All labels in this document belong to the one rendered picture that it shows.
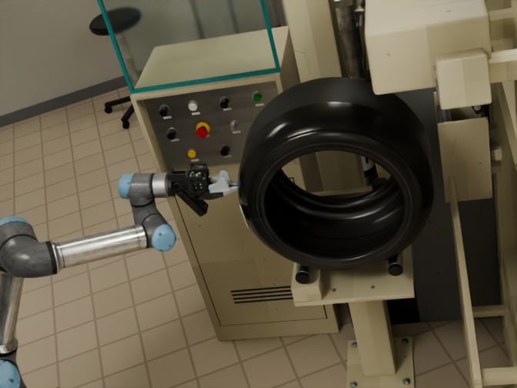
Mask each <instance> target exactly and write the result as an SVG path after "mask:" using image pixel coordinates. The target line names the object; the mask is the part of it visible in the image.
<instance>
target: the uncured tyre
mask: <svg viewBox="0 0 517 388"><path fill-rule="evenodd" d="M321 151H343V152H350V153H354V154H357V155H360V156H364V157H366V158H367V159H371V160H372V161H373V162H376V163H377V164H379V165H380V166H381V167H382V168H384V169H385V170H386V171H387V172H388V173H389V174H390V175H391V176H390V177H389V179H388V180H387V181H386V182H384V183H383V184H382V185H381V186H380V187H378V188H377V189H375V190H373V191H371V192H369V193H366V194H365V195H362V196H357V197H353V198H347V199H330V198H325V197H321V196H317V195H314V194H311V193H310V192H307V191H305V190H304V189H301V188H300V187H298V186H297V185H296V184H295V183H294V182H292V181H291V180H290V179H289V178H288V176H287V175H286V174H285V173H284V172H283V170H282V167H283V166H285V165H286V164H287V163H289V162H291V161H292V160H294V159H297V158H298V157H300V156H303V155H307V154H309V153H313V152H321ZM237 190H238V199H239V203H240V206H241V208H242V211H243V214H244V217H245V221H246V222H247V223H248V226H249V227H250V229H251V230H252V231H253V232H254V234H255V235H256V236H257V237H258V238H259V239H260V240H261V241H262V242H263V243H264V244H265V245H266V246H267V247H268V248H270V249H271V250H272V251H274V252H275V253H277V254H279V255H280V256H282V257H284V258H286V259H288V260H290V261H293V262H294V263H298V264H300V265H303V266H307V267H311V268H315V269H323V270H334V271H342V270H353V269H362V268H365V267H369V266H374V265H376V264H379V263H382V262H385V261H386V260H388V259H391V258H392V257H394V256H396V255H398V254H399V253H400V252H401V251H403V250H404V249H406V248H407V247H408V246H409V245H410V244H411V243H412V242H413V241H414V240H415V239H416V238H417V237H418V236H419V234H420V233H421V231H422V230H423V228H424V227H425V224H426V223H427V221H428V218H429V215H430V212H431V211H432V206H433V203H434V198H435V181H434V173H433V165H432V150H431V146H430V142H429V137H428V135H427V133H426V131H425V128H424V126H423V125H422V123H421V122H420V120H419V118H418V117H417V116H416V114H415V113H414V112H413V111H412V110H411V108H410V107H409V106H408V105H407V104H406V103H405V102H403V101H402V100H401V99H400V98H399V97H398V96H397V95H395V94H393V93H388V94H381V95H376V94H375V93H374V92H373V88H372V83H371V82H367V81H363V80H360V79H352V78H345V77H328V78H321V79H313V80H310V81H307V82H303V83H300V84H298V85H294V86H292V87H291V88H289V89H287V90H285V91H284V92H282V93H280V94H279V95H277V96H276V97H275V98H274V99H273V100H272V101H271V102H270V103H269V104H268V105H267V106H266V107H265V108H264V109H263V110H262V111H261V112H260V113H259V114H258V116H257V117H256V118H255V121H254V122H253V123H252V126H251V128H250V130H249V131H248V135H247V138H246V141H245V148H244V151H243V154H242V160H241V164H240V167H239V171H238V179H237Z"/></svg>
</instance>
